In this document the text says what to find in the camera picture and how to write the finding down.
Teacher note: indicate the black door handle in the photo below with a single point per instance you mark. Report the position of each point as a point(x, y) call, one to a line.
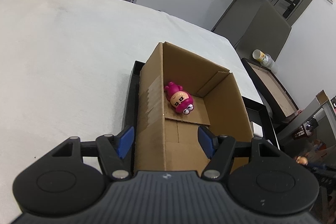
point(290, 8)

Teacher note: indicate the black shallow tray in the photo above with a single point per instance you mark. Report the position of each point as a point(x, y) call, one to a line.
point(257, 112)

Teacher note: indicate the brown cardboard box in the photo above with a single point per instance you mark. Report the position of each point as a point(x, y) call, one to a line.
point(167, 145)

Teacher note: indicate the black framed brown board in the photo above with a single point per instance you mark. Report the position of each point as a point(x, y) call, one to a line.
point(272, 91)

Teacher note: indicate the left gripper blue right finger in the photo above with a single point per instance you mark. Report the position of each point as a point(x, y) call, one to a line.
point(219, 150)

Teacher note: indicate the white tablecloth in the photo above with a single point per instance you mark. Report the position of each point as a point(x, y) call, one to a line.
point(65, 70)

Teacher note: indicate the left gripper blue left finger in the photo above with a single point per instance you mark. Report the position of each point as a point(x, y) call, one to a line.
point(112, 150)

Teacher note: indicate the magenta figurine toy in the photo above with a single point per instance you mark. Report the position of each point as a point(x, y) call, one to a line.
point(180, 100)

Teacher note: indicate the white yellow paper cup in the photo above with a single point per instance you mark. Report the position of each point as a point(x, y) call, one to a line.
point(263, 58)

